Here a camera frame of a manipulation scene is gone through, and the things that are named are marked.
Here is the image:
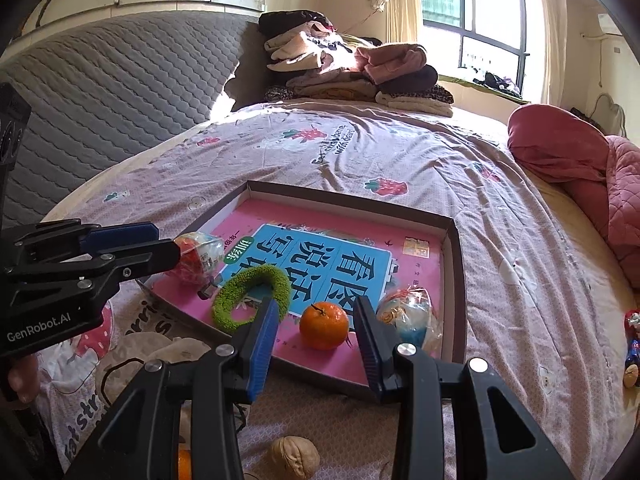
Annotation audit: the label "grey cardboard box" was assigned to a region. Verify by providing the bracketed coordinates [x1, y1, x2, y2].
[136, 180, 468, 401]

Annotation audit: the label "beige printed garment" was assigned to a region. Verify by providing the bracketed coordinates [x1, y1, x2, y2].
[264, 22, 361, 73]

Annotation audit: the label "dark clothes on windowsill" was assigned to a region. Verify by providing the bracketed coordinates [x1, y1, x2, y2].
[472, 72, 523, 97]

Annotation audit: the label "black framed window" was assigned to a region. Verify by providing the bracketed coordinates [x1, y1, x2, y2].
[417, 0, 531, 98]

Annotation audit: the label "leopard print garment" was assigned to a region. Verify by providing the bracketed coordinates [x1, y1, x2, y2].
[377, 85, 455, 106]

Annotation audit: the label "cream scrunchie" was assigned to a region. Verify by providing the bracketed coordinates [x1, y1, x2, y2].
[95, 332, 216, 411]

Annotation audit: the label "green windowsill cushion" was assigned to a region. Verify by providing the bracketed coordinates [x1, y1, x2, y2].
[437, 75, 531, 105]

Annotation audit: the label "white air conditioner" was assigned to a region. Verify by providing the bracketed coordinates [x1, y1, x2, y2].
[597, 12, 623, 36]

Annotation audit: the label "pink fleece garment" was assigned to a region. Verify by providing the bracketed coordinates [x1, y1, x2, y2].
[355, 42, 428, 86]

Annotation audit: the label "small doll toy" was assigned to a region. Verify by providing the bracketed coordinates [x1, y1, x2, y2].
[622, 337, 640, 388]

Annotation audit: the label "black garment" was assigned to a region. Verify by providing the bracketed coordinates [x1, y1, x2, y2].
[258, 10, 326, 36]

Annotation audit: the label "grey quilted headboard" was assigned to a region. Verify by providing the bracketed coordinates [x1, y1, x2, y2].
[0, 10, 251, 231]

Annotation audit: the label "blue toy egg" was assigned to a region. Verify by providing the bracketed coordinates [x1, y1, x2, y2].
[376, 286, 443, 351]

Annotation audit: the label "tan folded garment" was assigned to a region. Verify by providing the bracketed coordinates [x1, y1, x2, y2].
[287, 70, 378, 101]

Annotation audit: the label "pink quilt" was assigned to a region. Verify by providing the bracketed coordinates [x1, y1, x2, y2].
[507, 104, 640, 288]

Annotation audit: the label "pink and blue book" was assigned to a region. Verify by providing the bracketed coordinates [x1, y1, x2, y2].
[150, 197, 446, 386]

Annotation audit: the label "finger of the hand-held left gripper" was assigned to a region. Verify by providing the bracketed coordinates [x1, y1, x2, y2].
[5, 239, 181, 301]
[10, 219, 160, 261]

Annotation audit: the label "dark purple garment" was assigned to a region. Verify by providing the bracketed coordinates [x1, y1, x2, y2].
[375, 66, 440, 96]

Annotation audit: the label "cream curtain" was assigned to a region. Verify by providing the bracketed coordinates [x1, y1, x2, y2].
[382, 0, 426, 48]
[535, 0, 568, 106]

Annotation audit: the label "white curved chair back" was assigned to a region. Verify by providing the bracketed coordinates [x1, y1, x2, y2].
[592, 92, 628, 136]

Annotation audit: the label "walnut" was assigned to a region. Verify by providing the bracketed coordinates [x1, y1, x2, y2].
[265, 436, 321, 480]

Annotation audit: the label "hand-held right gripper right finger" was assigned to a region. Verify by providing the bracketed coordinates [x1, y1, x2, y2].
[351, 295, 573, 480]

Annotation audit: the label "red toy egg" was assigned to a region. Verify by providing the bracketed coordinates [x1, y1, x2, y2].
[167, 231, 226, 286]

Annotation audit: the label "cream folded garment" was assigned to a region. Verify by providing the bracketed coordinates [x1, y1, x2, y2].
[387, 95, 453, 118]

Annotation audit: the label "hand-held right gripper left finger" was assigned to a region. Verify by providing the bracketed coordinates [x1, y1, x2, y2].
[65, 296, 280, 480]

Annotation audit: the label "person's left hand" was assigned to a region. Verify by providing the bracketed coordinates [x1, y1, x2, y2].
[7, 352, 41, 403]

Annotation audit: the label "green fuzzy ring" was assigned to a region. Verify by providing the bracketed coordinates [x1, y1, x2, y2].
[211, 265, 292, 332]

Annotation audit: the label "beige mattress sheet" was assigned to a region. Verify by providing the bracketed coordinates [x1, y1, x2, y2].
[525, 170, 640, 361]

